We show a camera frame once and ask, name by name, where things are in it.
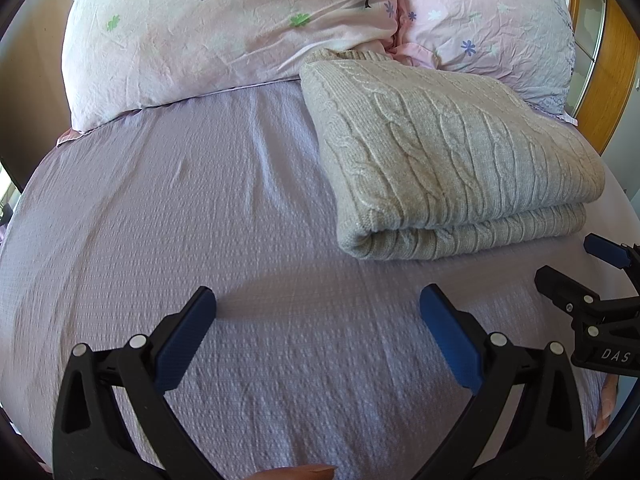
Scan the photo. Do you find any lavender bed sheet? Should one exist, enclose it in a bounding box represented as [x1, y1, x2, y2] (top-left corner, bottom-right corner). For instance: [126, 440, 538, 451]
[0, 78, 640, 480]

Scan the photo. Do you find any person's left hand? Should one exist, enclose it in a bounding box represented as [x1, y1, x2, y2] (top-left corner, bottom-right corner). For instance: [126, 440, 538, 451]
[248, 465, 337, 480]

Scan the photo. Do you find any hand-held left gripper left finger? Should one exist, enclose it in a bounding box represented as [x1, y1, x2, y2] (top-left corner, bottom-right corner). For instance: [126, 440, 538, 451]
[51, 286, 217, 480]

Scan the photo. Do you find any pink tree print pillow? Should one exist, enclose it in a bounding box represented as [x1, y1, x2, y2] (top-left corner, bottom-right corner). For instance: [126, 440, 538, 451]
[61, 0, 404, 134]

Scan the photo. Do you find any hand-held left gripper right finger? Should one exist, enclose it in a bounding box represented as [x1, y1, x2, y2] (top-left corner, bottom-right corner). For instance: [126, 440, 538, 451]
[419, 283, 587, 480]

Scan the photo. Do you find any person's right hand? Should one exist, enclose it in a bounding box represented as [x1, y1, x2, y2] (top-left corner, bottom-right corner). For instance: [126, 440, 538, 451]
[594, 374, 621, 439]

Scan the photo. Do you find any pink flower print pillow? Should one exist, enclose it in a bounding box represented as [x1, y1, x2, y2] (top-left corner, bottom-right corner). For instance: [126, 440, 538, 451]
[394, 0, 579, 124]

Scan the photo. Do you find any grey cable knit sweater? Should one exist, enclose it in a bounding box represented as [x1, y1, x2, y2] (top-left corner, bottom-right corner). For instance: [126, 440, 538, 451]
[299, 49, 607, 262]

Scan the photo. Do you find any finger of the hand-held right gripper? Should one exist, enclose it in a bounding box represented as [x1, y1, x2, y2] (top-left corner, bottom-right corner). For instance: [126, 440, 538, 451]
[533, 266, 640, 322]
[583, 233, 640, 271]

